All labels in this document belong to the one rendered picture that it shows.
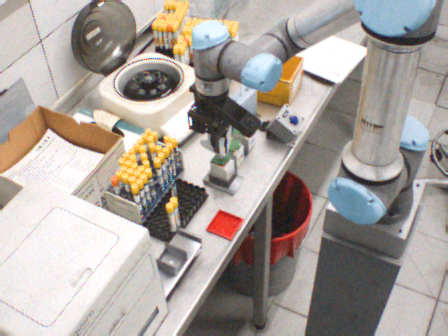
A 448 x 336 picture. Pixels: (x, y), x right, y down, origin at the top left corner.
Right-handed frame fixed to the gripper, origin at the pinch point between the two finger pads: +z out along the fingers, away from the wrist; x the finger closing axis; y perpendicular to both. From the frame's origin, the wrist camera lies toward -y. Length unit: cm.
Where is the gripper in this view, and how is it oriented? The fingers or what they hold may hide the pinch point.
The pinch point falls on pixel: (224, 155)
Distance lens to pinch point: 133.4
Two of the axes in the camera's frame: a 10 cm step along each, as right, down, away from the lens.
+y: -8.8, -3.2, 3.4
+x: -4.7, 6.5, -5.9
